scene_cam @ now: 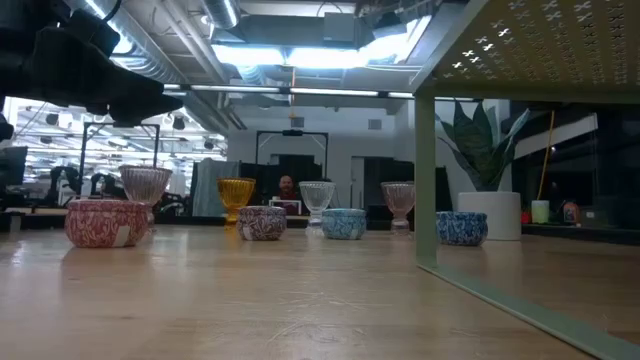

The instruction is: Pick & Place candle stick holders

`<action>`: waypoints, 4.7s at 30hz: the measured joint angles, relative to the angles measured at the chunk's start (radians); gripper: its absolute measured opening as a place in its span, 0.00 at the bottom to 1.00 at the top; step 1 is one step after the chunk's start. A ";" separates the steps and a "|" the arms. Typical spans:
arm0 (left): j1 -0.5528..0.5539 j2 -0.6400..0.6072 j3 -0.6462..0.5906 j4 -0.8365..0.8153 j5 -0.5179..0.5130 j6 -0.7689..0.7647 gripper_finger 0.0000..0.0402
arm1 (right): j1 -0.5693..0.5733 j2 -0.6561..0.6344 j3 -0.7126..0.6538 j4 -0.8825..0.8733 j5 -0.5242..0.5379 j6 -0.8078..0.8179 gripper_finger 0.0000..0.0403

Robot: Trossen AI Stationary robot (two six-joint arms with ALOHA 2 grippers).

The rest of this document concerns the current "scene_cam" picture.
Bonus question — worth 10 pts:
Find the orange bottle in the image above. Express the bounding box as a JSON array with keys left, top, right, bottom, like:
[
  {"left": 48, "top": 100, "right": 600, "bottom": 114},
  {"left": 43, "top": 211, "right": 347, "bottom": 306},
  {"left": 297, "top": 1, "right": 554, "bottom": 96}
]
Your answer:
[{"left": 563, "top": 199, "right": 581, "bottom": 225}]

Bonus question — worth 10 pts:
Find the person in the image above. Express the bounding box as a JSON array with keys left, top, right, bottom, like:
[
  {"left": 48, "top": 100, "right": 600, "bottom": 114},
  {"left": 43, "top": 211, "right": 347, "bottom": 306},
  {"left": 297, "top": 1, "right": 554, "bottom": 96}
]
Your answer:
[{"left": 276, "top": 174, "right": 301, "bottom": 202}]

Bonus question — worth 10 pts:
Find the black computer monitor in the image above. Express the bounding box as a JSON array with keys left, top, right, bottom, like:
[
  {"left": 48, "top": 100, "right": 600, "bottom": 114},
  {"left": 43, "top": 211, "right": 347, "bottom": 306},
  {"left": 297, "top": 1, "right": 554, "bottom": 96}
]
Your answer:
[{"left": 0, "top": 146, "right": 29, "bottom": 187}]

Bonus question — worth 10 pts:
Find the long linear ceiling light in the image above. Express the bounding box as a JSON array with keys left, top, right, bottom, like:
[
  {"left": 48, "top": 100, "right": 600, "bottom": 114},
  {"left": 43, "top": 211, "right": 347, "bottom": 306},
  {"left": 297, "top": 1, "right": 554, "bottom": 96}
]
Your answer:
[{"left": 189, "top": 84, "right": 381, "bottom": 98}]

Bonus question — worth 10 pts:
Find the dark blue patterned candle tin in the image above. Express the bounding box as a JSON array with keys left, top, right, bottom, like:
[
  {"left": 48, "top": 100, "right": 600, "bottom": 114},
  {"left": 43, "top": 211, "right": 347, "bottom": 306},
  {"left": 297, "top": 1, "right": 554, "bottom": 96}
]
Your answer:
[{"left": 436, "top": 210, "right": 489, "bottom": 247}]

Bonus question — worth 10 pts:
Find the small pink glass candle holder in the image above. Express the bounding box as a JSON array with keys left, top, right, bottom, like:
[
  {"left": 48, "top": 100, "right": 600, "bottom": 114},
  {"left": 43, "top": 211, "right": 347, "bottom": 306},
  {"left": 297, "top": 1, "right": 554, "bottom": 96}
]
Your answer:
[{"left": 380, "top": 180, "right": 416, "bottom": 236}]

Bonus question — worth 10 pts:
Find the black metal rig frame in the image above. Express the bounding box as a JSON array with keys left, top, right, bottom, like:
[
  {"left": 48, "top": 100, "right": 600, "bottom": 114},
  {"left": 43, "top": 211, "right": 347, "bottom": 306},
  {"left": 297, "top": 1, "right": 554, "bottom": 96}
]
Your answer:
[{"left": 78, "top": 122, "right": 161, "bottom": 196}]

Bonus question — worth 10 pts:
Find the amber ribbed glass candle holder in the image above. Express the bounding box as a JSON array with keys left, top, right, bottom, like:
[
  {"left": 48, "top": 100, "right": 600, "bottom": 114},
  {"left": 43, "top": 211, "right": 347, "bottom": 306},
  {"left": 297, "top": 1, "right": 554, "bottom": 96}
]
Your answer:
[{"left": 216, "top": 177, "right": 257, "bottom": 230}]

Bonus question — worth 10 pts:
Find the large pink ribbed glass holder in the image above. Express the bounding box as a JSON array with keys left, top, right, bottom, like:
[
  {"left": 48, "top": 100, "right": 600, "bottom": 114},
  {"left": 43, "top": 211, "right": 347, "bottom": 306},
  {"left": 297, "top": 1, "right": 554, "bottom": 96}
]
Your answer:
[{"left": 118, "top": 165, "right": 174, "bottom": 234}]

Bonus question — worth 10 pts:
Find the black storage cabinet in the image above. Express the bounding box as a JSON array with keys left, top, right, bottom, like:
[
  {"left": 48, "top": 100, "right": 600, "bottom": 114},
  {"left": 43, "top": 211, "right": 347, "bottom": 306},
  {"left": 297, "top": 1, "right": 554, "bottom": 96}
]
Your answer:
[{"left": 363, "top": 157, "right": 455, "bottom": 221}]

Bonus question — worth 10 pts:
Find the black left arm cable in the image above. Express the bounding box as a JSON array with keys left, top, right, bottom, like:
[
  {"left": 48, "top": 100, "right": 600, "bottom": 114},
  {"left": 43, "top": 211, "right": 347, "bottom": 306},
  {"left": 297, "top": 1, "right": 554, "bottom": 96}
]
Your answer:
[{"left": 101, "top": 0, "right": 124, "bottom": 22}]

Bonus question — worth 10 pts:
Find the grey ceiling box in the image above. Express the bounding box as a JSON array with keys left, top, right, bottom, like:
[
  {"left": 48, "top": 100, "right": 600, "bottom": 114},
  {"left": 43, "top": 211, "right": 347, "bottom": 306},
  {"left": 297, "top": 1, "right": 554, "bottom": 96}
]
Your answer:
[{"left": 323, "top": 12, "right": 357, "bottom": 44}]

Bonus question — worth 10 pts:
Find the silver ventilation duct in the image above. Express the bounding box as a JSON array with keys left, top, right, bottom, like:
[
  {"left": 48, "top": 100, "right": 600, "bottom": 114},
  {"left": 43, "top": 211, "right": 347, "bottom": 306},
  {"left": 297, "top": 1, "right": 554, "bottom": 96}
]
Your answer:
[{"left": 202, "top": 0, "right": 241, "bottom": 30}]

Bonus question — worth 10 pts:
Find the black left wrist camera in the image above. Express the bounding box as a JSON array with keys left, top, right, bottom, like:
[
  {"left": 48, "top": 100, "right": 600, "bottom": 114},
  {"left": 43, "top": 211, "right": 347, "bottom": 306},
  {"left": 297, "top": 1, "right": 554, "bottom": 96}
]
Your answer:
[{"left": 68, "top": 9, "right": 121, "bottom": 56}]

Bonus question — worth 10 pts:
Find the green perforated metal shelf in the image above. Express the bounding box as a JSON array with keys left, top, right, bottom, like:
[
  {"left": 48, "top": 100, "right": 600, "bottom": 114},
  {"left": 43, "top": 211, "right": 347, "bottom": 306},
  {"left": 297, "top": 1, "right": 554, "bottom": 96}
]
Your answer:
[{"left": 409, "top": 0, "right": 640, "bottom": 360}]

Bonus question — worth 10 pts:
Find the grey hanging cloth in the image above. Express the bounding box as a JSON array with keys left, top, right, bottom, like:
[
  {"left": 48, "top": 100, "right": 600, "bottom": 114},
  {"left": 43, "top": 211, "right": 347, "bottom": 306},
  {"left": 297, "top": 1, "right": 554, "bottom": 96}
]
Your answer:
[{"left": 192, "top": 158, "right": 241, "bottom": 217}]

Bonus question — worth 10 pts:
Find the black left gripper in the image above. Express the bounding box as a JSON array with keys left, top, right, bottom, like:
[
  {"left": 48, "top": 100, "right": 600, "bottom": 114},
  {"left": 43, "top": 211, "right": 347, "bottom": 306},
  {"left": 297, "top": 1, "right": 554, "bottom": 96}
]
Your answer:
[{"left": 0, "top": 19, "right": 184, "bottom": 127}]

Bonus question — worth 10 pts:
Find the light blue patterned candle tin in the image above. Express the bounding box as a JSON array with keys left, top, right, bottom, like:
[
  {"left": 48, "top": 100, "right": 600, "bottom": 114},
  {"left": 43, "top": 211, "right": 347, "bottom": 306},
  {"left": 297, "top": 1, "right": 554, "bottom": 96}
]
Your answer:
[{"left": 321, "top": 208, "right": 368, "bottom": 241}]

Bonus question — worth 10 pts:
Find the clear glass candle holder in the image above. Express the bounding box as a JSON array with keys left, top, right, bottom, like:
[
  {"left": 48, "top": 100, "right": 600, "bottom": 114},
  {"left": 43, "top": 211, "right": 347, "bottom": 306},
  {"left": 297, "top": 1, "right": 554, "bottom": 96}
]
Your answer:
[{"left": 298, "top": 180, "right": 337, "bottom": 237}]

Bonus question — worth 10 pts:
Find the pale green cup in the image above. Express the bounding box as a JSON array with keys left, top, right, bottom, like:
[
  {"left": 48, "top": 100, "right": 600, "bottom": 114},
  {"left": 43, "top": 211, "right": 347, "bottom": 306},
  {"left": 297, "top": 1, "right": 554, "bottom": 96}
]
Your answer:
[{"left": 530, "top": 199, "right": 550, "bottom": 225}]

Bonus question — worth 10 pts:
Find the green snake plant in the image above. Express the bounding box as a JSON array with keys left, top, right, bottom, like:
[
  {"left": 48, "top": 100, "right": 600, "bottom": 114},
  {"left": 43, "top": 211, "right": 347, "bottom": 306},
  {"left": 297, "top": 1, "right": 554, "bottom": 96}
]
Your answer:
[{"left": 434, "top": 99, "right": 531, "bottom": 193}]

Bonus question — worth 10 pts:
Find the red patterned candle tin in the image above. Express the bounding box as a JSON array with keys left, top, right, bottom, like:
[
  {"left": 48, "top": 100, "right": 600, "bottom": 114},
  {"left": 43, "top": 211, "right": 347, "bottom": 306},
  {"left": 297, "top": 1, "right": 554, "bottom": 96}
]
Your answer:
[{"left": 64, "top": 198, "right": 150, "bottom": 249}]

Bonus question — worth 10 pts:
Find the purple patterned candle tin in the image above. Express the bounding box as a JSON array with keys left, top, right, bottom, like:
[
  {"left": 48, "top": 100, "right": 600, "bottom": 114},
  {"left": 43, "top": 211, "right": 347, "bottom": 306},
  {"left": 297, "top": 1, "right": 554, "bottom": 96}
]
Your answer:
[{"left": 236, "top": 205, "right": 288, "bottom": 242}]

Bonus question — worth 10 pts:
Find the black rig frame with camera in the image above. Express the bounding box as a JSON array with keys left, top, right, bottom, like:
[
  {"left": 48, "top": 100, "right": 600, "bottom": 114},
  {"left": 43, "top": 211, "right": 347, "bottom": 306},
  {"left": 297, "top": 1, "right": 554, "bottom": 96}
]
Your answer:
[{"left": 254, "top": 129, "right": 330, "bottom": 216}]

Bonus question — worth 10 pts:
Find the white round planter pot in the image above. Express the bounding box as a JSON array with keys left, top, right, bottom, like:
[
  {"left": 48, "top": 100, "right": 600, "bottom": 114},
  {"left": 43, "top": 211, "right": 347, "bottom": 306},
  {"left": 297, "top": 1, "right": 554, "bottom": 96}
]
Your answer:
[{"left": 457, "top": 191, "right": 522, "bottom": 242}]

